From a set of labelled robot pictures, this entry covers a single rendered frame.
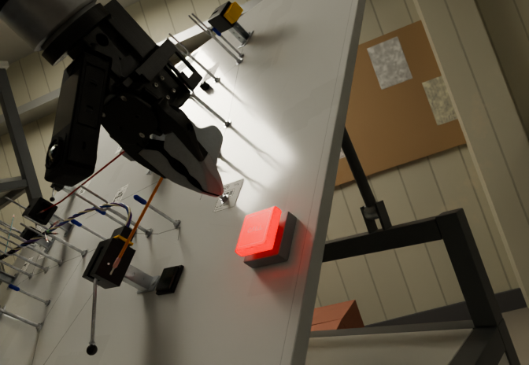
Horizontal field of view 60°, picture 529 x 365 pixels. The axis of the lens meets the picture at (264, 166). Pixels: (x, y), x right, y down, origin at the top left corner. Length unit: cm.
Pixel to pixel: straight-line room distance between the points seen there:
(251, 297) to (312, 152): 20
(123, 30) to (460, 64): 277
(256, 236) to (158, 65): 20
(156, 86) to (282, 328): 26
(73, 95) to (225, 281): 28
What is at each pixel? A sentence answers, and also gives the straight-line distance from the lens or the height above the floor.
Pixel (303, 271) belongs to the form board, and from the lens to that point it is 48.
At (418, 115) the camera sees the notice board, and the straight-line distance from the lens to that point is 317.
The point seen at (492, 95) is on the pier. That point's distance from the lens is 312.
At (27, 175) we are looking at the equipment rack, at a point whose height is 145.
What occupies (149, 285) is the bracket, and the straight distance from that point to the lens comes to 71.
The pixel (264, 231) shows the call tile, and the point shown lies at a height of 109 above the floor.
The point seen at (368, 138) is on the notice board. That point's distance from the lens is 316.
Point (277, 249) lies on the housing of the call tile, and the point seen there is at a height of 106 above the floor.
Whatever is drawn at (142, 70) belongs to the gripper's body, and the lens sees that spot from 44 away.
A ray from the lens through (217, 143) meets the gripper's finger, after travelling 48.
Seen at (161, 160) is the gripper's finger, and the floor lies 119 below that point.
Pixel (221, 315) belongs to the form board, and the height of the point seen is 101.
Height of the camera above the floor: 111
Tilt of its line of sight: 5 degrees up
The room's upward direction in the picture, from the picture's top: 18 degrees counter-clockwise
